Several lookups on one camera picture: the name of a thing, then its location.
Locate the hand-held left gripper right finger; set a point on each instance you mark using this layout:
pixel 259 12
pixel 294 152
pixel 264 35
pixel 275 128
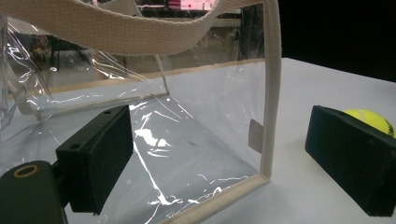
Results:
pixel 348 155

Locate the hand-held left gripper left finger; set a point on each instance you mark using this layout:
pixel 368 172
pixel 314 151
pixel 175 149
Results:
pixel 93 155

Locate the clear plastic tote bag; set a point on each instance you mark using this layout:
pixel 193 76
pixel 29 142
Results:
pixel 193 124

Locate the yellow tennis ball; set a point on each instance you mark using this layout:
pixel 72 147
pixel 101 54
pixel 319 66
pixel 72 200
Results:
pixel 373 119

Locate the lit monitor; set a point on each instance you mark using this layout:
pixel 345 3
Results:
pixel 194 4

